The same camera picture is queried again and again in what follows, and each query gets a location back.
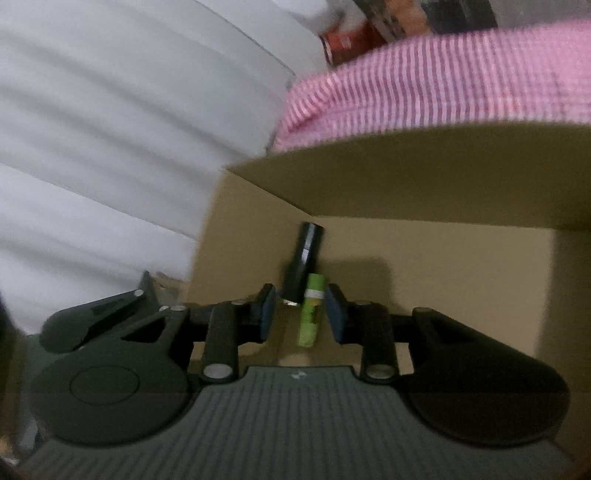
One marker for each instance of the brown cardboard box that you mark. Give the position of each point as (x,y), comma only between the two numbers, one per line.
(415,184)

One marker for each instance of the pink checked cloth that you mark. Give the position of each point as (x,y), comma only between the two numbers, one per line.
(438,78)

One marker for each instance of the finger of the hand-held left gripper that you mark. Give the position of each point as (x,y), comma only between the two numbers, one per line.
(74,330)

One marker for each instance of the black tube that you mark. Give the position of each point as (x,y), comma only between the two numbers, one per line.
(302,258)

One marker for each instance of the green tube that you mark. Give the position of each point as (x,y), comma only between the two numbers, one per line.
(311,318)

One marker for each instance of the white curtain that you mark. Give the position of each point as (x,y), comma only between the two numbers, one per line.
(115,115)

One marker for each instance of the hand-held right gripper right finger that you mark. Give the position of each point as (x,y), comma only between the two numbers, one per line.
(334,316)

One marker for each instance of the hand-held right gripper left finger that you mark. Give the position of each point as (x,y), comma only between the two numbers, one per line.
(268,316)

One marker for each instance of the red can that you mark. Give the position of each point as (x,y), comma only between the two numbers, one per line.
(344,44)

